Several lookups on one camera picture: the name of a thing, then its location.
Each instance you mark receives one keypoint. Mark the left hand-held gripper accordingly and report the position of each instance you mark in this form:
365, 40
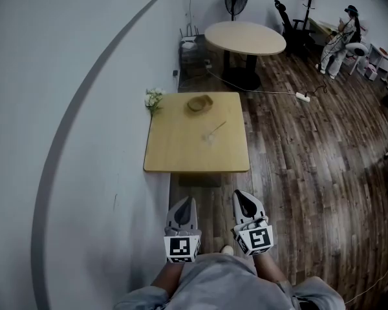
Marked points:
181, 245

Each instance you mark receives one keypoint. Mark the person's grey clothing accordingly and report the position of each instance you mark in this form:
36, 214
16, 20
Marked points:
220, 286

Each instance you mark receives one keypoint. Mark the black office chair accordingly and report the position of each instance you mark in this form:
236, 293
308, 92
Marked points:
292, 32

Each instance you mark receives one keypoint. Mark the white power strip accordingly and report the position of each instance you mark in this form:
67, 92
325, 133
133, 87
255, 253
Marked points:
303, 96

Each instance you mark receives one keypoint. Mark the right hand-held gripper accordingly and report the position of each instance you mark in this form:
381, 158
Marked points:
257, 237

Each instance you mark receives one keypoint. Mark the white router with antennas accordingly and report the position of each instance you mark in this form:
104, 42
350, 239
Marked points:
188, 38

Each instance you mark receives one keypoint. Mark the person's right forearm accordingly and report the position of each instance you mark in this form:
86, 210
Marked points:
271, 270

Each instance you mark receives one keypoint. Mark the person's light shoe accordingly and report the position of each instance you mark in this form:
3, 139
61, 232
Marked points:
227, 249

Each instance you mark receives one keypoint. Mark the pink box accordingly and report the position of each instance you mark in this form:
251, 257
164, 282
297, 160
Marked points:
372, 72

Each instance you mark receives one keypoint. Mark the square wooden table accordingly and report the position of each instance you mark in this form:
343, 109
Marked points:
181, 147

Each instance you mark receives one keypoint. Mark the white flower bouquet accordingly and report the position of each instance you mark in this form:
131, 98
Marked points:
153, 100

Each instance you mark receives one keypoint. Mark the small white desk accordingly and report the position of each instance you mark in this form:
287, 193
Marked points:
380, 55

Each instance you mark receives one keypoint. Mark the person's left forearm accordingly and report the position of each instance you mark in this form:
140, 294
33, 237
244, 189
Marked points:
168, 276

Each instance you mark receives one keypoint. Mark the light wooden desk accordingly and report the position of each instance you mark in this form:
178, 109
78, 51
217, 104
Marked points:
323, 27

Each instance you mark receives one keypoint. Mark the round white stool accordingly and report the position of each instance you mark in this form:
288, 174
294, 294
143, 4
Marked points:
357, 49

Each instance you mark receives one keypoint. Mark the round beige table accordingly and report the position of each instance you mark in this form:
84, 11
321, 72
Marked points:
245, 39

